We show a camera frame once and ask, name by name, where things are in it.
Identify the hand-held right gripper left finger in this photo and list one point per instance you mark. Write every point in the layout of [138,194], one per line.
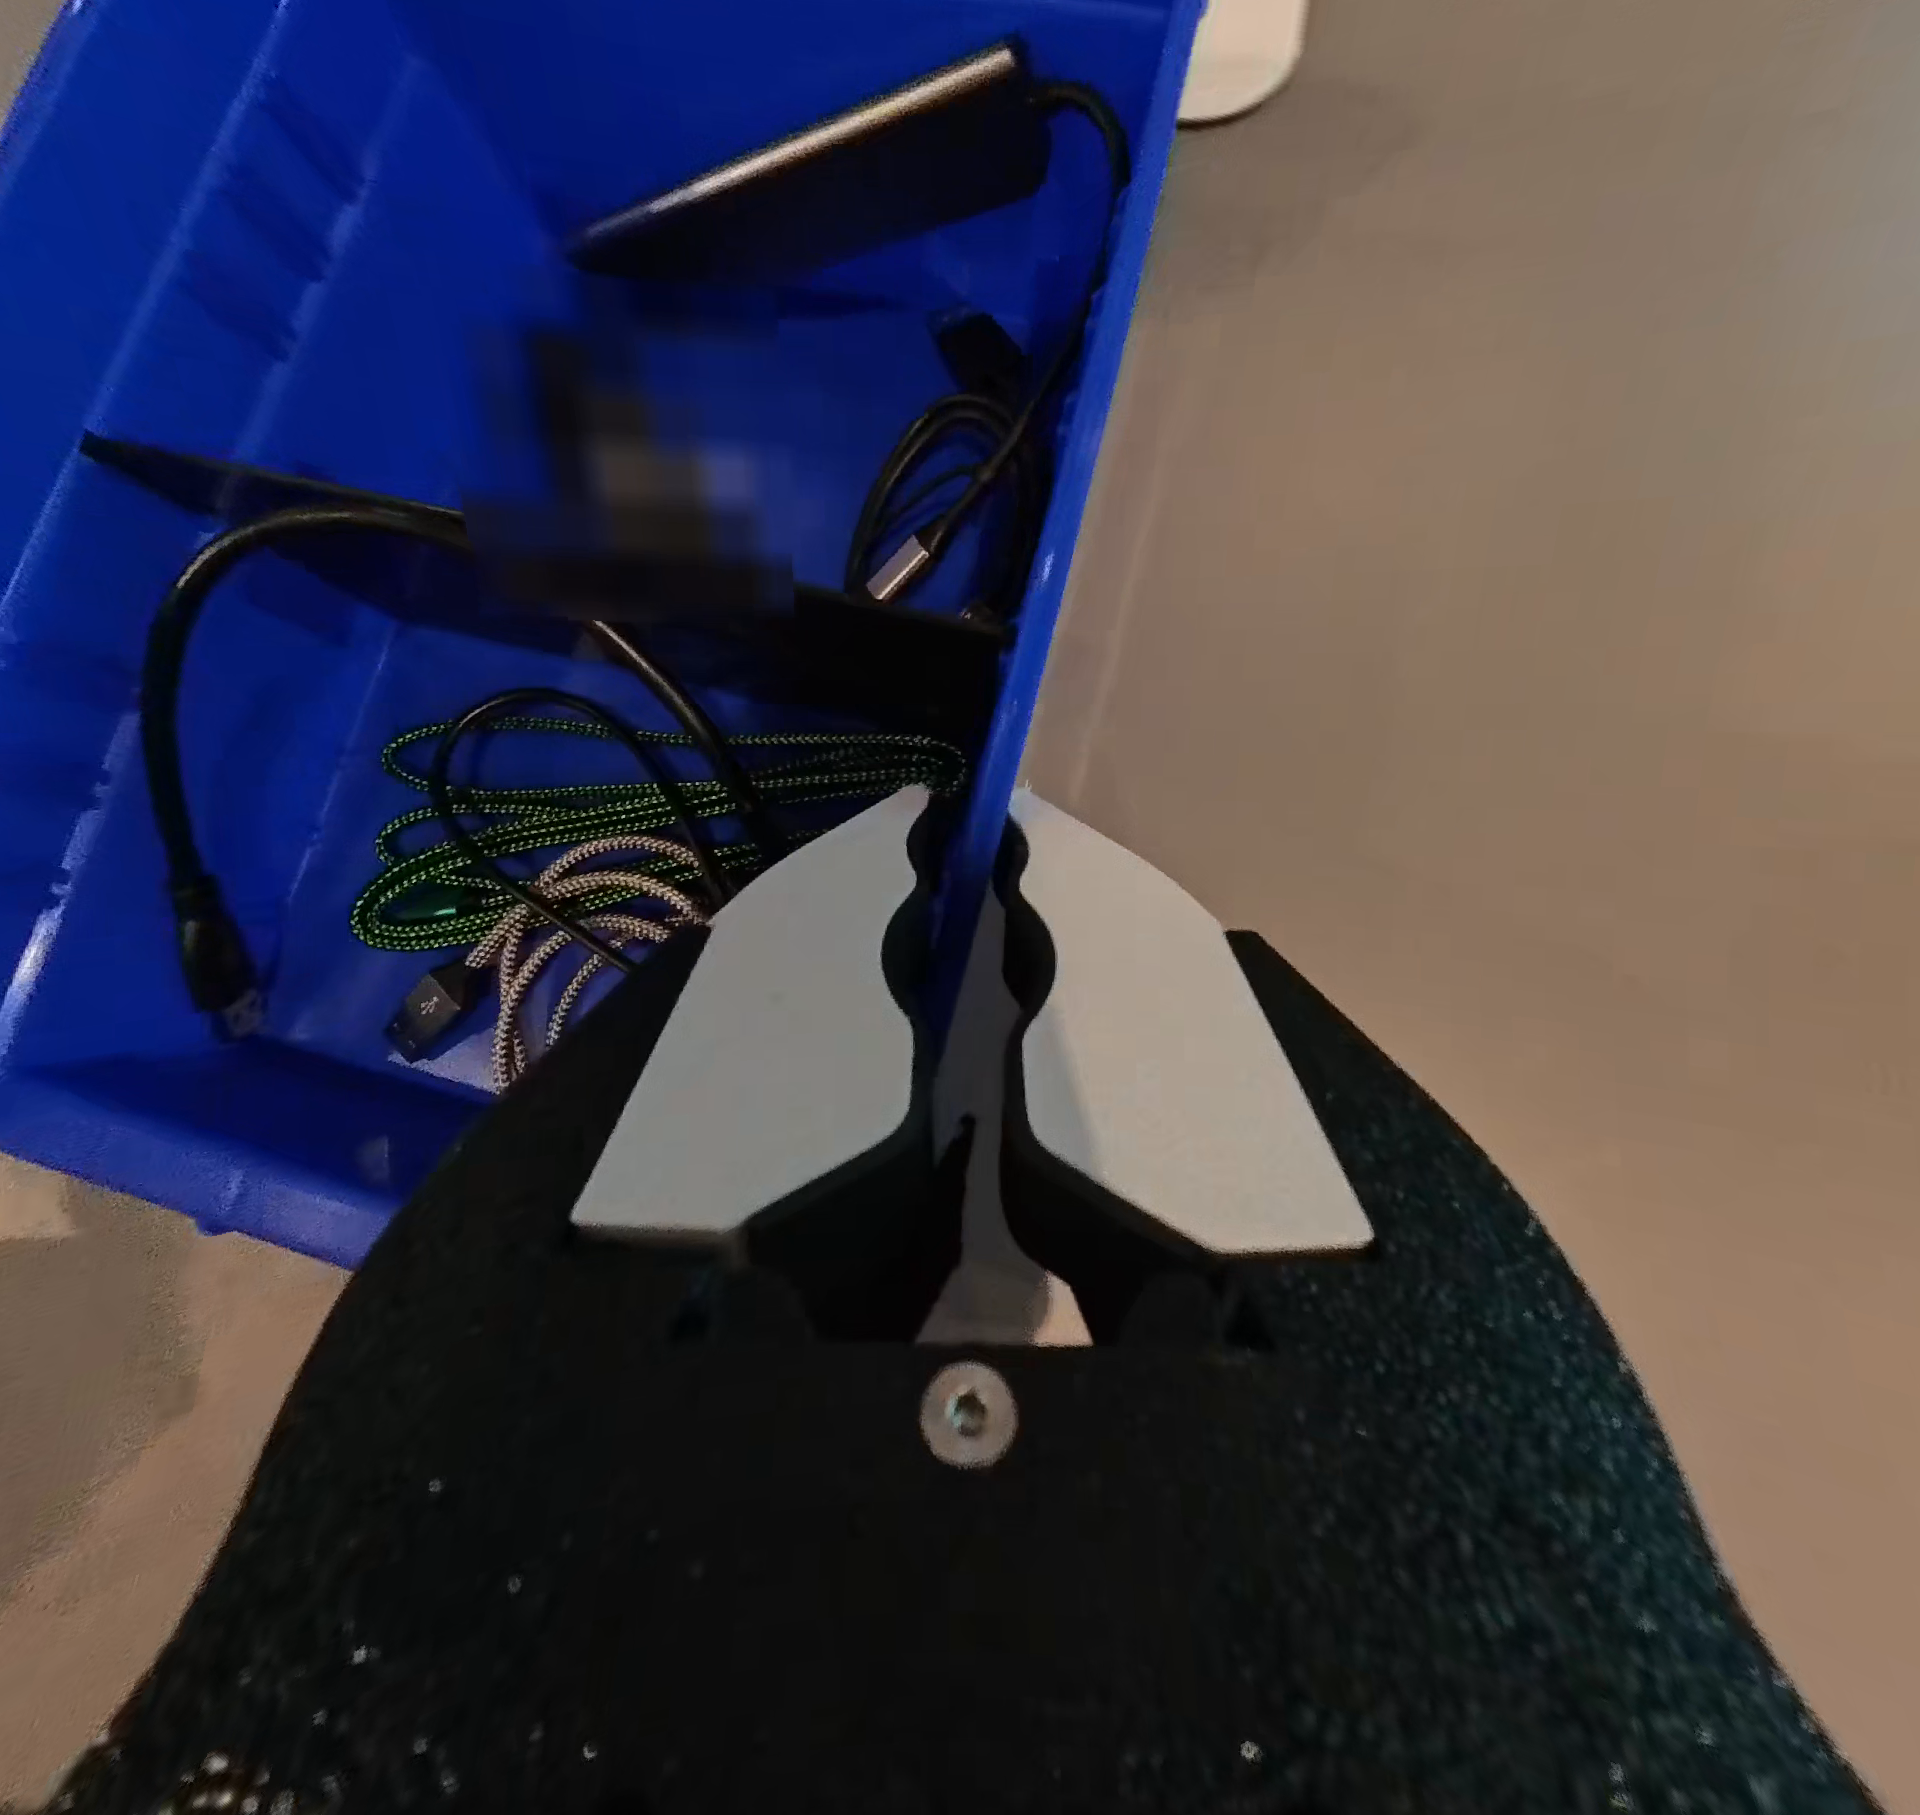
[751,1065]

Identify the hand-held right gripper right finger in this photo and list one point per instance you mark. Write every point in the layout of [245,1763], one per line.
[1184,1065]

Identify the grey usb hub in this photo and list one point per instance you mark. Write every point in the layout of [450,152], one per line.
[901,180]

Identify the instruction board with white stand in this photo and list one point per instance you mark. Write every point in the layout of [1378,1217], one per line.
[1253,44]

